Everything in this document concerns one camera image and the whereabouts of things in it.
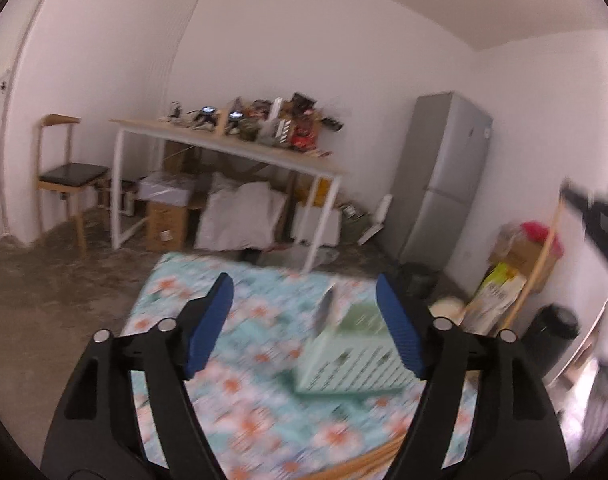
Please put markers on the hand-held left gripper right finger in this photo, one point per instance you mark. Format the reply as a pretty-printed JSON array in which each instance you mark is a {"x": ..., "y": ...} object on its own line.
[{"x": 399, "y": 330}]

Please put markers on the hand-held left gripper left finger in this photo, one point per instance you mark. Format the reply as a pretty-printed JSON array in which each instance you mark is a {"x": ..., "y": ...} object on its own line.
[{"x": 209, "y": 330}]

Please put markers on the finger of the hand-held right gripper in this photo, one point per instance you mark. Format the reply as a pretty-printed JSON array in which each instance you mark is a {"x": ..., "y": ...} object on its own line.
[{"x": 576, "y": 197}]

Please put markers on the mint green utensil holder basket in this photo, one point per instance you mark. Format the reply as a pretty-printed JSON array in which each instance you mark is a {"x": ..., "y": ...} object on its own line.
[{"x": 344, "y": 355}]

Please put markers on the pile of wooden chopsticks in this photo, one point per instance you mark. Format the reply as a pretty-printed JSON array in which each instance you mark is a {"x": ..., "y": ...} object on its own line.
[{"x": 369, "y": 460}]

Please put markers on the cardboard box with red cloth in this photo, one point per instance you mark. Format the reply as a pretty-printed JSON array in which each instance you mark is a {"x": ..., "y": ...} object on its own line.
[{"x": 519, "y": 255}]

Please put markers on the floral printed table cloth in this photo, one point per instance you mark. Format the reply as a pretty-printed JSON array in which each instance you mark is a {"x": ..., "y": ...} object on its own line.
[{"x": 244, "y": 410}]

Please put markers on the yellow green printed sack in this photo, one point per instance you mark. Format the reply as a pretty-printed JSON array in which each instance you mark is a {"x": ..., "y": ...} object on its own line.
[{"x": 494, "y": 295}]

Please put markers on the clear plastic bag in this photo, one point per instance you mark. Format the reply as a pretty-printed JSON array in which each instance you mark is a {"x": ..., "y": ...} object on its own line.
[{"x": 294, "y": 259}]

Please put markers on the white leaning board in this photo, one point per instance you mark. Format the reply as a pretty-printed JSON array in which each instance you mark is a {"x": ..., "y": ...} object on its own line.
[{"x": 376, "y": 220}]

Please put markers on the white stuffed sacks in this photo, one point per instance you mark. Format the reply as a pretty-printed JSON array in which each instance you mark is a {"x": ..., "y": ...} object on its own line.
[{"x": 234, "y": 220}]

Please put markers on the brown cardboard box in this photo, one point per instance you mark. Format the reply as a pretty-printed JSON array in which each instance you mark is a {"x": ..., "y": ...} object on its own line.
[{"x": 166, "y": 225}]

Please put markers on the black waste bin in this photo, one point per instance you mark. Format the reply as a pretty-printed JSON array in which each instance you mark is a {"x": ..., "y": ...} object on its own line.
[{"x": 549, "y": 335}]

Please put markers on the grey refrigerator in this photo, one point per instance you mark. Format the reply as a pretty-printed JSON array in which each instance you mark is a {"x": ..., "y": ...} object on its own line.
[{"x": 444, "y": 185}]

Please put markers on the white cardboard box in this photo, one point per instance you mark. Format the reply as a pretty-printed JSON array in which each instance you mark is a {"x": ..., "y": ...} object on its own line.
[{"x": 316, "y": 222}]

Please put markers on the white storage box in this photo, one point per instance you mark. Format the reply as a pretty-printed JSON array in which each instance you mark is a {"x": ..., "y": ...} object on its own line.
[{"x": 166, "y": 187}]

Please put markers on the yellow plastic bag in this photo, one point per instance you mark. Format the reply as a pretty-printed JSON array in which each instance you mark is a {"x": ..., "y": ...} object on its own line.
[{"x": 315, "y": 190}]

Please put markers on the white desk with wooden top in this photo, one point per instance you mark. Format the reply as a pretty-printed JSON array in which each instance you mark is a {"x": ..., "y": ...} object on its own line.
[{"x": 264, "y": 155}]

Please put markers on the green glass jar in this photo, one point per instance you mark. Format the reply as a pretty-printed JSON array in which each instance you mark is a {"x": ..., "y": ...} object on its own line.
[{"x": 248, "y": 131}]

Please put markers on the wooden chair with dark seat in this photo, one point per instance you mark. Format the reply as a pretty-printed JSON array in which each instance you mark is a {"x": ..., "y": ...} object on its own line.
[{"x": 74, "y": 174}]

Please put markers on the black device with screen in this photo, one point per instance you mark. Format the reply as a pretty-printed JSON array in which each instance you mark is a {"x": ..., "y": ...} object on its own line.
[
  {"x": 205, "y": 114},
  {"x": 235, "y": 116}
]

